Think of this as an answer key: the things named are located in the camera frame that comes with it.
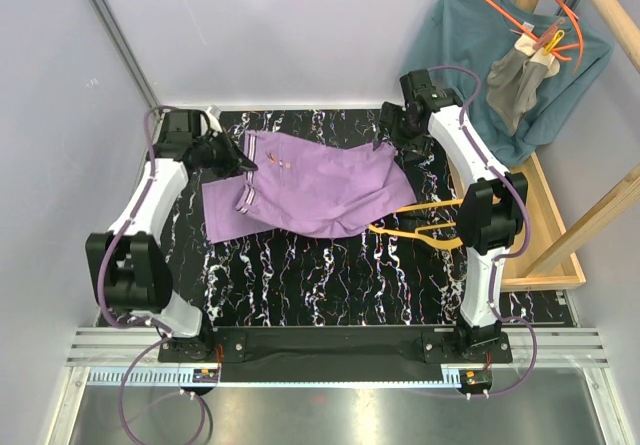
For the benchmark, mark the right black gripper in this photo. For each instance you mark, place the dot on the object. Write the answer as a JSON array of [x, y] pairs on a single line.
[[390, 114]]

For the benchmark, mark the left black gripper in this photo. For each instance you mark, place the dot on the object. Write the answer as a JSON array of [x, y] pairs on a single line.
[[235, 162]]

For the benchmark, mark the purple trousers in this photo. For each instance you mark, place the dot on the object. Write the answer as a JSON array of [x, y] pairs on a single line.
[[307, 188]]

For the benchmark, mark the yellow plastic hanger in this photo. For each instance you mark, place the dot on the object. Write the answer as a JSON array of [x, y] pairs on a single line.
[[418, 234]]

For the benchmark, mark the orange plastic hanger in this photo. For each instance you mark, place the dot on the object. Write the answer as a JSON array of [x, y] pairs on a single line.
[[478, 32]]

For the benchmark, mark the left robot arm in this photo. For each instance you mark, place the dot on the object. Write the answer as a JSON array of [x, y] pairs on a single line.
[[132, 283]]

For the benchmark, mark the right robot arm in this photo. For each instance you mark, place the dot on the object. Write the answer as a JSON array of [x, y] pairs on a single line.
[[491, 214]]

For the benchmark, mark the grey beige cloth bag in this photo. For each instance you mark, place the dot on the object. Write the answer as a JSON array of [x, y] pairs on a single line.
[[513, 81]]

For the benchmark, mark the teal t-shirt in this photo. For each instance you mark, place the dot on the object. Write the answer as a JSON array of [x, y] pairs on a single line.
[[556, 97]]

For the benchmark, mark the yellow clothes peg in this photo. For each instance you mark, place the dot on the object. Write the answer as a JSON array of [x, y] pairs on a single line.
[[550, 44]]

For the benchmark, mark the wooden clothes rack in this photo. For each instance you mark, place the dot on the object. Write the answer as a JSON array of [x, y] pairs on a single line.
[[552, 264]]

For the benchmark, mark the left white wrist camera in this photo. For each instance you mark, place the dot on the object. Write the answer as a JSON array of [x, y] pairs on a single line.
[[212, 114]]

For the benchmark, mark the aluminium frame rail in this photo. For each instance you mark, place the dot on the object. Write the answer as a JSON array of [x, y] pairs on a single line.
[[124, 50]]

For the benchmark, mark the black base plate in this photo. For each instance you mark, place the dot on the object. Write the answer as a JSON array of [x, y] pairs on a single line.
[[334, 354]]

